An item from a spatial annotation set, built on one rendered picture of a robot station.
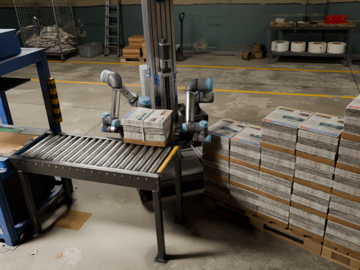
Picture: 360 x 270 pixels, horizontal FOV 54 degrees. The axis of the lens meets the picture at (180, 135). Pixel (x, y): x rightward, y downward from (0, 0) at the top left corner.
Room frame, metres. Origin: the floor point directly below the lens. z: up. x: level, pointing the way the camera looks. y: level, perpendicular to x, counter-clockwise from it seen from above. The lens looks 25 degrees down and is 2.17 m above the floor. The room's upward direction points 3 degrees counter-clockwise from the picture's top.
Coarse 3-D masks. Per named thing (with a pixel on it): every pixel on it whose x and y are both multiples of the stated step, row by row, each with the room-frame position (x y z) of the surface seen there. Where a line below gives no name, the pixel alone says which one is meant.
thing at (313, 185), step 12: (216, 156) 2.82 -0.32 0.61; (252, 168) 2.59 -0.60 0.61; (264, 168) 2.52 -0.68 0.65; (228, 180) 2.74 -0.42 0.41; (300, 180) 2.33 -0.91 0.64; (204, 192) 2.91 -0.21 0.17; (264, 192) 2.51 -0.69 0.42; (288, 204) 2.37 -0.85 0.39; (264, 216) 2.50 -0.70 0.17; (324, 216) 2.19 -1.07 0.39
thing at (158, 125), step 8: (160, 112) 2.91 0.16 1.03; (168, 112) 2.89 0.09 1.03; (152, 120) 2.74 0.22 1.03; (160, 120) 2.73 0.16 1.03; (168, 120) 2.82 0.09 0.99; (152, 128) 2.71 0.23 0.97; (160, 128) 2.68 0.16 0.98; (168, 128) 2.79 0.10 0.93; (152, 136) 2.72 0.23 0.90; (160, 136) 2.69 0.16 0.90; (168, 136) 2.79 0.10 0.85
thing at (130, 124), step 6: (138, 108) 3.03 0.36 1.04; (144, 108) 3.02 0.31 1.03; (132, 114) 2.89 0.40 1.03; (138, 114) 2.89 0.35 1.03; (144, 114) 2.89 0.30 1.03; (126, 120) 2.78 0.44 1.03; (132, 120) 2.77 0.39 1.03; (138, 120) 2.76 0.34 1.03; (126, 126) 2.79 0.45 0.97; (132, 126) 2.77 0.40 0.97; (138, 126) 2.75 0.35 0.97; (126, 132) 2.79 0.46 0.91; (132, 132) 2.78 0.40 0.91; (138, 132) 2.75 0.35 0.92; (132, 138) 2.78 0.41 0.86; (138, 138) 2.76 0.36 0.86
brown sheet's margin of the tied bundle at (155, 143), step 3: (174, 129) 2.95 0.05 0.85; (174, 132) 2.93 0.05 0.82; (171, 135) 2.85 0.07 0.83; (168, 138) 2.77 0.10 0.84; (147, 141) 2.73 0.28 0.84; (150, 141) 2.72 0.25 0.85; (153, 141) 2.71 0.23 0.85; (156, 141) 2.70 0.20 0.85; (165, 141) 2.70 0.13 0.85; (168, 141) 2.77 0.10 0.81; (147, 144) 2.73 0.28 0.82; (150, 144) 2.72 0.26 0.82; (153, 144) 2.71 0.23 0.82; (156, 144) 2.70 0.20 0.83; (159, 144) 2.69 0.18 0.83; (162, 144) 2.68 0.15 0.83; (165, 144) 2.69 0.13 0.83
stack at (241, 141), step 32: (224, 128) 2.96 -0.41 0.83; (256, 128) 2.92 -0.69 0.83; (224, 160) 2.77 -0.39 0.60; (256, 160) 2.57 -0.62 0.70; (288, 160) 2.40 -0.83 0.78; (224, 192) 2.77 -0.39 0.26; (288, 192) 2.38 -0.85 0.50; (320, 192) 2.23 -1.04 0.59; (256, 224) 2.55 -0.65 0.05; (320, 224) 2.20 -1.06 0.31
